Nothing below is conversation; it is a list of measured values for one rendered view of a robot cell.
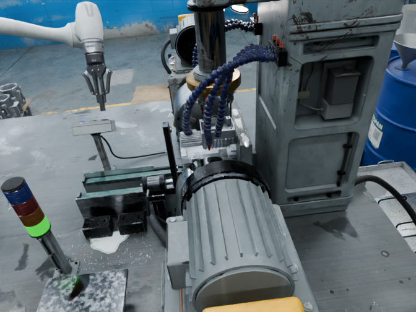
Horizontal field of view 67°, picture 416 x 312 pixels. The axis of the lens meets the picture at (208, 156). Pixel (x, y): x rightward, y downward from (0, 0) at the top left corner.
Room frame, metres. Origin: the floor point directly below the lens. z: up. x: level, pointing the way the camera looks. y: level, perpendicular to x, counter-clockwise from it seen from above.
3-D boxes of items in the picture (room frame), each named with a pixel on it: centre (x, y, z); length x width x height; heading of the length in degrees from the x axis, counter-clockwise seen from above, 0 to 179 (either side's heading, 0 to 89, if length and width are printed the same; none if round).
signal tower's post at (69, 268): (0.66, 0.53, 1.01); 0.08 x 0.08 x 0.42; 2
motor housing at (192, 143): (0.98, 0.00, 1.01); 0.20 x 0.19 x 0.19; 92
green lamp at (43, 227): (0.66, 0.53, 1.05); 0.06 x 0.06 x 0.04
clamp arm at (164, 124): (0.84, 0.12, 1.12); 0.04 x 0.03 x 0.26; 92
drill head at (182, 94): (1.33, 0.01, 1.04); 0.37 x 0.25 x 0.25; 2
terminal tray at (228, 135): (0.98, -0.04, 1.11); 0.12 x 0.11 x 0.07; 92
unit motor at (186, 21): (1.61, 0.05, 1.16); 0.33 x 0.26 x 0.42; 2
